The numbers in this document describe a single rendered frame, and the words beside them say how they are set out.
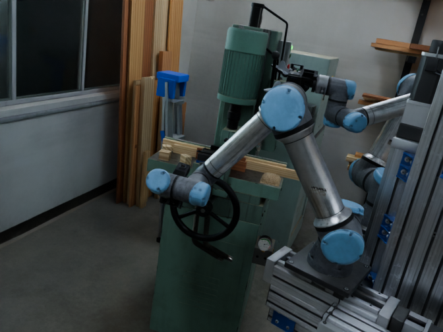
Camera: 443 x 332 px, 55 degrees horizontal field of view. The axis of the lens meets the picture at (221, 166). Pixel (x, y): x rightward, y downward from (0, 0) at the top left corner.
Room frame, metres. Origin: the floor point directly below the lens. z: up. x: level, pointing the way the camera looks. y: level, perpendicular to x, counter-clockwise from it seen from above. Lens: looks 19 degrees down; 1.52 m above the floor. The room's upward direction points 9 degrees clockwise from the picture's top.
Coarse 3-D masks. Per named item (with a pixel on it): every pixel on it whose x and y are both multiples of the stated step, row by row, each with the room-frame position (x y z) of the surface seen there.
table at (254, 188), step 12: (156, 156) 1.82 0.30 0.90; (180, 156) 1.88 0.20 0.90; (156, 168) 1.77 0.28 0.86; (168, 168) 1.76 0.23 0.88; (228, 180) 1.71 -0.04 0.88; (240, 180) 1.70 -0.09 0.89; (252, 180) 1.71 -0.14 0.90; (216, 192) 1.62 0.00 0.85; (252, 192) 1.69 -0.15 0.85; (264, 192) 1.68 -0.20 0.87; (276, 192) 1.67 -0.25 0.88
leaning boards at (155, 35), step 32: (128, 0) 3.18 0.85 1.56; (160, 0) 3.58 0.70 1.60; (128, 32) 3.19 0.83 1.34; (160, 32) 3.60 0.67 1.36; (128, 64) 3.17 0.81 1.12; (160, 64) 3.52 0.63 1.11; (128, 96) 3.16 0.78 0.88; (160, 96) 3.36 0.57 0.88; (128, 128) 3.17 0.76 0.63; (160, 128) 3.35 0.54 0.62; (128, 160) 3.18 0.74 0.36; (128, 192) 3.14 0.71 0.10
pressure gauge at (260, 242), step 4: (260, 236) 1.64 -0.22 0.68; (264, 236) 1.62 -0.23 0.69; (268, 236) 1.63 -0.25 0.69; (260, 240) 1.62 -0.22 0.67; (264, 240) 1.61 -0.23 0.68; (268, 240) 1.61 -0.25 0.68; (260, 244) 1.62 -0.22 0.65; (268, 244) 1.61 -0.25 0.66; (260, 248) 1.61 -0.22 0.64; (264, 248) 1.61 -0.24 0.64; (268, 248) 1.61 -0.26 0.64
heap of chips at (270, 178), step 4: (264, 176) 1.74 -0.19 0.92; (268, 176) 1.73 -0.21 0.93; (272, 176) 1.74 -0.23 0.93; (276, 176) 1.75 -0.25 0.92; (260, 180) 1.72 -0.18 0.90; (264, 180) 1.71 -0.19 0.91; (268, 180) 1.71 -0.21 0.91; (272, 180) 1.71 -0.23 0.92; (276, 180) 1.71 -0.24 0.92; (280, 180) 1.77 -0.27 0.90; (272, 184) 1.70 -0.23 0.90; (276, 184) 1.70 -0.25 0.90
